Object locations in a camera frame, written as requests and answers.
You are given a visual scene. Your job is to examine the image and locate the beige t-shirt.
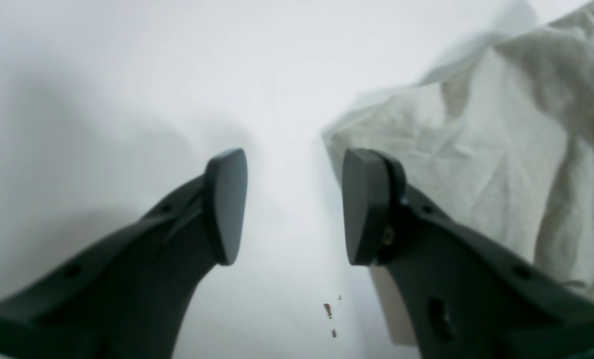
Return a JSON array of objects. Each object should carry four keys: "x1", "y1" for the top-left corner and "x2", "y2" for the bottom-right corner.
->
[{"x1": 322, "y1": 0, "x2": 594, "y2": 345}]

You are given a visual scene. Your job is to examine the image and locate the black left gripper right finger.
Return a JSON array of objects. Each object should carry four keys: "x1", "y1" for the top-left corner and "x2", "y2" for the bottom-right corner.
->
[{"x1": 342, "y1": 149, "x2": 594, "y2": 359}]

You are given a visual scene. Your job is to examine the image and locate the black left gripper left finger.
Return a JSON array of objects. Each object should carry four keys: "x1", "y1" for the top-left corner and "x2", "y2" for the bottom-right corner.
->
[{"x1": 0, "y1": 149, "x2": 247, "y2": 359}]

